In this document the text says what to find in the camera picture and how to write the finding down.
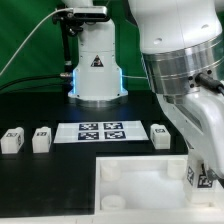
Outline white square table top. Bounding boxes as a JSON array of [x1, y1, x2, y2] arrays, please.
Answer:
[[95, 156, 224, 213]]

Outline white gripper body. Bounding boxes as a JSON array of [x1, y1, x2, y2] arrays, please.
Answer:
[[157, 89, 224, 178]]

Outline white marker sheet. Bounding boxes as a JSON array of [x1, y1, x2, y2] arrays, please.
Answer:
[[54, 121, 148, 143]]

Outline black cables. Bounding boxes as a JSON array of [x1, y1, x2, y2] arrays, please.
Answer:
[[0, 73, 73, 93]]

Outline black camera on stand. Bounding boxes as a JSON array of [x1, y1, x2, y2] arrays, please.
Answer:
[[52, 6, 109, 24]]

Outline white cable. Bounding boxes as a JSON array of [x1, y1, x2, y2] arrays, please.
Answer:
[[0, 7, 71, 76]]

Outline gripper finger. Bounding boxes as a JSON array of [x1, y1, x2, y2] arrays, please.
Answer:
[[202, 164, 217, 186]]

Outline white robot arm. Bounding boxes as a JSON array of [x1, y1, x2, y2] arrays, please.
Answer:
[[62, 0, 224, 179]]

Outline black camera stand pole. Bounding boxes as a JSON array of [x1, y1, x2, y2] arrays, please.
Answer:
[[61, 21, 72, 70]]

